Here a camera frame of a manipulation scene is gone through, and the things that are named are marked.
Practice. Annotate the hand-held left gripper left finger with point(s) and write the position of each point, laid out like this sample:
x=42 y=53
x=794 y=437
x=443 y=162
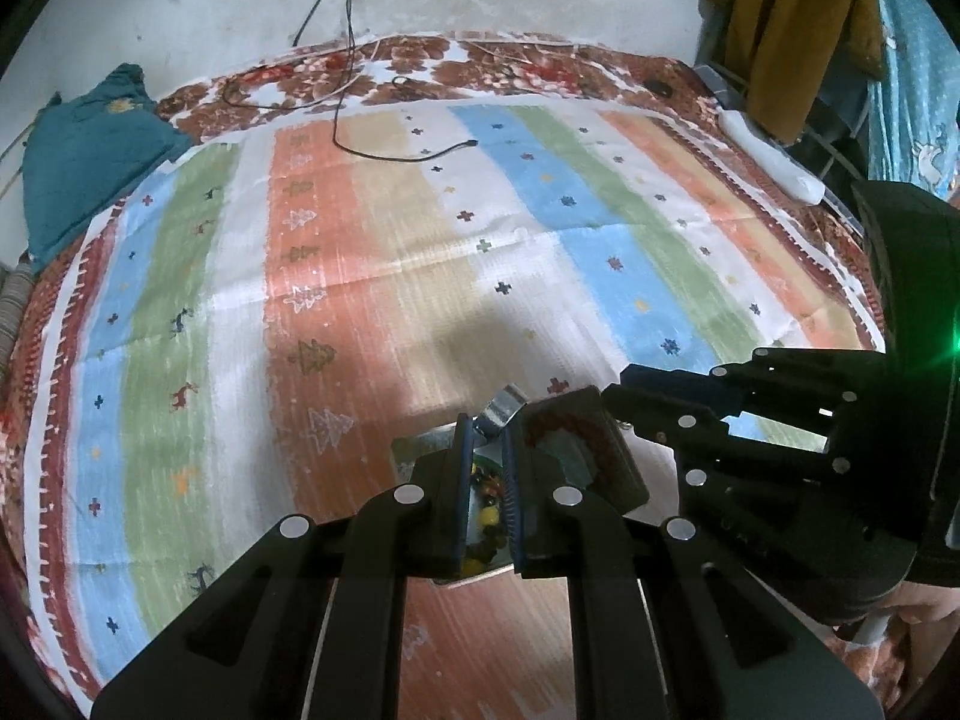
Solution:
x=463 y=495

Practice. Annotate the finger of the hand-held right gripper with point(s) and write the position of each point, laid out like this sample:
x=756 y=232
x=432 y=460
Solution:
x=787 y=382
x=750 y=495

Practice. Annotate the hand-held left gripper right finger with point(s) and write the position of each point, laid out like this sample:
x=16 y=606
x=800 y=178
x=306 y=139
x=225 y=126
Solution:
x=514 y=495

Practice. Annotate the person's right forearm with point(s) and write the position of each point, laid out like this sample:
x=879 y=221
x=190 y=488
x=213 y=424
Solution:
x=926 y=601

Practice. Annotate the white power strip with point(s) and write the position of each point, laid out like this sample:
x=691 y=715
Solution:
x=772 y=157

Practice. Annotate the striped printed mat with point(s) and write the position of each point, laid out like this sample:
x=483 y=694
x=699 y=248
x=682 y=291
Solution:
x=375 y=277

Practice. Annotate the blue printed cloth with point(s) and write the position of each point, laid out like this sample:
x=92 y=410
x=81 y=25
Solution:
x=922 y=90

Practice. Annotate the small black object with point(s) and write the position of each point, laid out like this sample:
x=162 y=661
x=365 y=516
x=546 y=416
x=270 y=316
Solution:
x=660 y=87

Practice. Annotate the yellow garment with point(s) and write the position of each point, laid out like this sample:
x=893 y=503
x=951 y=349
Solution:
x=787 y=15

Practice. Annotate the striped colourful tablecloth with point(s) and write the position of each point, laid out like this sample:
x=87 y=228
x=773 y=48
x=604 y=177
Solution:
x=525 y=60

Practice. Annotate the striped grey cushion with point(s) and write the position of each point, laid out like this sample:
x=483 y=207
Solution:
x=11 y=300

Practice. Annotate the teal cloth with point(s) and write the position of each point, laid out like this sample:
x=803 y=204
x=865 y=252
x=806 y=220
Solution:
x=97 y=150

